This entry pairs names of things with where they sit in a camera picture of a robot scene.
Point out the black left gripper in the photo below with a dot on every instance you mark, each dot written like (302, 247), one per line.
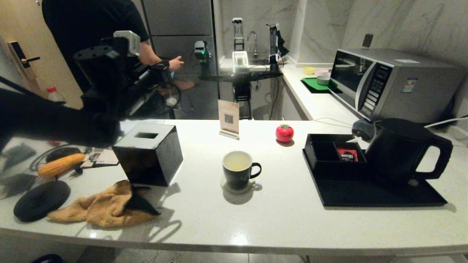
(140, 87)

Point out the grey tea bag wrapper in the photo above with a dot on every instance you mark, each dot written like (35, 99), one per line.
(171, 99)

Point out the black electric kettle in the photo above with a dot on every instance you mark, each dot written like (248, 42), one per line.
(396, 149)

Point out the black stand-mounted robot arm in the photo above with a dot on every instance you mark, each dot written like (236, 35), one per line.
(273, 44)

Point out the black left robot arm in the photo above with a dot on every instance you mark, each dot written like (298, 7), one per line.
(44, 117)

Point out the brown stool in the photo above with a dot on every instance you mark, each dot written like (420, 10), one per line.
(186, 84)

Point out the grey tall cabinet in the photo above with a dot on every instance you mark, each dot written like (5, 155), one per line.
(186, 22)

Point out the QR code sign stand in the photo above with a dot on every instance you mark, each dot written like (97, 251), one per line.
(228, 117)

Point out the white rack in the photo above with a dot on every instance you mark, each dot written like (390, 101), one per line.
(240, 59)

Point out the black glossy tissue box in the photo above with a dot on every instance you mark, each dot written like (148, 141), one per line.
(153, 160)

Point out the clear blender jug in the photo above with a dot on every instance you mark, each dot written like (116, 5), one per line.
(237, 33)

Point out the person in black shirt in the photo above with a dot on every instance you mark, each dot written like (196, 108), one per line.
(91, 18)

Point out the chrome sink faucet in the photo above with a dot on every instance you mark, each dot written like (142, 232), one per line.
(255, 45)

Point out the plastic bottle red cap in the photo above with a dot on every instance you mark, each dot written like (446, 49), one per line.
(55, 95)

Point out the black mug white inside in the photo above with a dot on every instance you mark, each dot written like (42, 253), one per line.
(237, 179)

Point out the black oval device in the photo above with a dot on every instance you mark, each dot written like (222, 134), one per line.
(62, 152)

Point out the red tomato-shaped timer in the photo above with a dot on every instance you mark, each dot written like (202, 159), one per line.
(284, 133)

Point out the yellow toy corn cob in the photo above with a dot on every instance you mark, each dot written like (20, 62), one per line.
(62, 164)

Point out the yellow bowl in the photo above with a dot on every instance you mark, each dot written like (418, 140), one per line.
(308, 70)

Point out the orange microfiber cloth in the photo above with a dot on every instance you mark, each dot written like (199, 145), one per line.
(98, 208)

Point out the tan wooden door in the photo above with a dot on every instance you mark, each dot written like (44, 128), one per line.
(22, 29)

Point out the green tray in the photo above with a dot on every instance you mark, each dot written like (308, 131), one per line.
(312, 84)

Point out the pink bowl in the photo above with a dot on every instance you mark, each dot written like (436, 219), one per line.
(321, 72)

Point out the grey bowl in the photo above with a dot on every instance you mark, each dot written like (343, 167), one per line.
(323, 80)

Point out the dark grey pouch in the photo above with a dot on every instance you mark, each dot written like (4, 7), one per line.
(20, 155)

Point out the black round kettle base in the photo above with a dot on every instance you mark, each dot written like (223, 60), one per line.
(42, 200)

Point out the black flat panel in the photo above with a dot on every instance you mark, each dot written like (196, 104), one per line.
(18, 184)

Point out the black compartment sachet box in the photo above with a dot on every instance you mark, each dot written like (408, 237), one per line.
(325, 168)

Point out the red coffee sachet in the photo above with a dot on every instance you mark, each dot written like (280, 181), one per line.
(347, 155)

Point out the grey folded cloth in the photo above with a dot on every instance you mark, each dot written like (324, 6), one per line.
(362, 128)

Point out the black rectangular serving tray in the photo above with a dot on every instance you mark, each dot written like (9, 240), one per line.
(351, 193)

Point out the silver microwave oven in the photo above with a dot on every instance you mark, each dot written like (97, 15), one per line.
(402, 91)

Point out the green-lit camera device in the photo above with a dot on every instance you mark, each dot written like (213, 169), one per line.
(200, 50)

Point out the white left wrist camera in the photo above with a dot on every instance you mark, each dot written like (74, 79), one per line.
(127, 43)

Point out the black round pedestal table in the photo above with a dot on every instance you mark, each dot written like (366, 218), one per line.
(241, 76)

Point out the black wall socket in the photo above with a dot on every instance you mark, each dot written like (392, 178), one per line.
(368, 40)

